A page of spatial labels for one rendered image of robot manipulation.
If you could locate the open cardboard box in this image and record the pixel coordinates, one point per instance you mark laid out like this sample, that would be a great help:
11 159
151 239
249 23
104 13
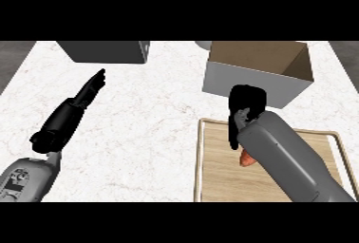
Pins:
262 69

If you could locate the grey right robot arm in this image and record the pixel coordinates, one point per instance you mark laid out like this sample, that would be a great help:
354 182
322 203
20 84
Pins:
290 158

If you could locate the orange sweet potato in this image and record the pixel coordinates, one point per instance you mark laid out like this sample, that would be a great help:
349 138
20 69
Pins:
247 159

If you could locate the pale grey round object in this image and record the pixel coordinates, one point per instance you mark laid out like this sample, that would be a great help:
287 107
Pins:
204 45

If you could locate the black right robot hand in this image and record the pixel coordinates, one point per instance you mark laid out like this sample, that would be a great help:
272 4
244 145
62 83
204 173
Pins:
247 98

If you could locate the pale wooden tray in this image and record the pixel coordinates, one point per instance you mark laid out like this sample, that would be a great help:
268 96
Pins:
234 177

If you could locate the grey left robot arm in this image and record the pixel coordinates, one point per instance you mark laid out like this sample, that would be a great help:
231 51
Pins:
23 180

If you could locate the dark grey box appliance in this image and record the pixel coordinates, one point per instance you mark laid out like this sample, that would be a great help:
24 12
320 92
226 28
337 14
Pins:
107 50

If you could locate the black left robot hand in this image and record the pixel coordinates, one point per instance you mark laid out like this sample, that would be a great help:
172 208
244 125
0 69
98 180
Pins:
62 121

